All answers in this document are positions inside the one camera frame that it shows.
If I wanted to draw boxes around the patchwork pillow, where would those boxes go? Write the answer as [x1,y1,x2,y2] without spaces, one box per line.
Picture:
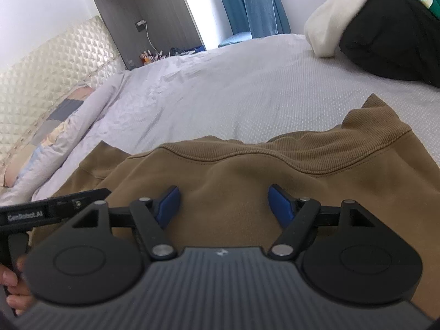
[0,86,95,188]

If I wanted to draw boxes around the black garment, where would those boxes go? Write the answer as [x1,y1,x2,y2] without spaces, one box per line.
[339,0,440,88]

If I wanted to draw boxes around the cream quilted headboard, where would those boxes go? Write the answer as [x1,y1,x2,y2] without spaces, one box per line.
[0,16,126,166]

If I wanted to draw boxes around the person's left hand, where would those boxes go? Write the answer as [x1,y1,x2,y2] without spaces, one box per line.
[0,254,35,316]

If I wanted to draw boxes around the blue tray with small bottles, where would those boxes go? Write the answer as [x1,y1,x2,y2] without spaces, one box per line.
[139,46,207,65]

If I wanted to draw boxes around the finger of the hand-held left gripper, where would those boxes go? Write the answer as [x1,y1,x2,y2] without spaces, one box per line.
[51,188,112,218]

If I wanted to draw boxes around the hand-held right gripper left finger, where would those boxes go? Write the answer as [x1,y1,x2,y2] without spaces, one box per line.
[51,186,182,261]

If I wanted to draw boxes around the grey white wardrobe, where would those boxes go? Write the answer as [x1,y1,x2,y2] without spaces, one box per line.
[82,0,207,71]

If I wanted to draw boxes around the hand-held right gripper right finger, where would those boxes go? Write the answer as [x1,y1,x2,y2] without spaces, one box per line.
[268,185,392,260]

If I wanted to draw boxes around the white grey striped sweater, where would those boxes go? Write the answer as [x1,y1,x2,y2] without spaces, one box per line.
[304,0,399,58]

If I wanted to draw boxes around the white charging cable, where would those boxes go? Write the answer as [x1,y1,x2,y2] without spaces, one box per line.
[144,24,155,54]

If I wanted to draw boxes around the brown hoodie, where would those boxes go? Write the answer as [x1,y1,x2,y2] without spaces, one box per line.
[29,93,440,317]

